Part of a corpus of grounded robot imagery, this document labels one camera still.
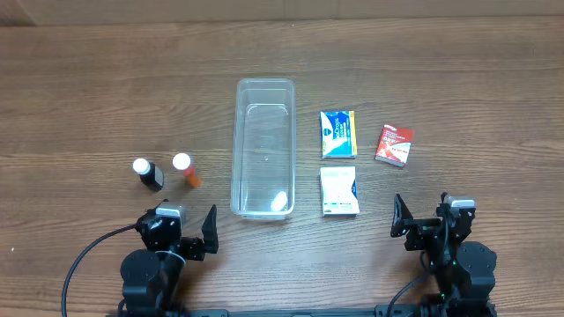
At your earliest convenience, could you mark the white blue medicine box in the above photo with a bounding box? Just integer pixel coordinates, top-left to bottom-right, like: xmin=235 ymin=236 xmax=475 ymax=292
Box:
xmin=319 ymin=166 xmax=360 ymax=217

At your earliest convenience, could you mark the red white medicine box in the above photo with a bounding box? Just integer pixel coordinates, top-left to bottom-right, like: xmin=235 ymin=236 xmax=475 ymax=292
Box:
xmin=375 ymin=124 xmax=414 ymax=167

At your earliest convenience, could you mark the orange pill bottle white cap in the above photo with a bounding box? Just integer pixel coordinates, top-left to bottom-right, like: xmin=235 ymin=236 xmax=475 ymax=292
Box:
xmin=172 ymin=152 xmax=202 ymax=188

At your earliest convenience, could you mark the clear plastic container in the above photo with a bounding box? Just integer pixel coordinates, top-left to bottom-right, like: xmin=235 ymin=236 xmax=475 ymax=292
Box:
xmin=230 ymin=78 xmax=296 ymax=220

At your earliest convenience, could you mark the blue yellow cough drops box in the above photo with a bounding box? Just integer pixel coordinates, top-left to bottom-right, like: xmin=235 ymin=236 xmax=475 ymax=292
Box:
xmin=320 ymin=111 xmax=358 ymax=159

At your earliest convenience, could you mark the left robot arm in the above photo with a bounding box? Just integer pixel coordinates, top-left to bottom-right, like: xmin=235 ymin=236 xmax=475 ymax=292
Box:
xmin=118 ymin=199 xmax=219 ymax=316

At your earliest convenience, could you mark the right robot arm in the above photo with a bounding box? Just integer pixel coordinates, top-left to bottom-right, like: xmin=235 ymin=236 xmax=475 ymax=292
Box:
xmin=380 ymin=192 xmax=497 ymax=316

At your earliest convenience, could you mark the dark bottle white cap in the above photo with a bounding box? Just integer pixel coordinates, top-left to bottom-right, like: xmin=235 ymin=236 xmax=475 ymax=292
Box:
xmin=132 ymin=158 xmax=164 ymax=192

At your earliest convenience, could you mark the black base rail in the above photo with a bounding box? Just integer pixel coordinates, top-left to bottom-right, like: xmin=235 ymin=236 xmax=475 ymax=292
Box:
xmin=181 ymin=304 xmax=497 ymax=317

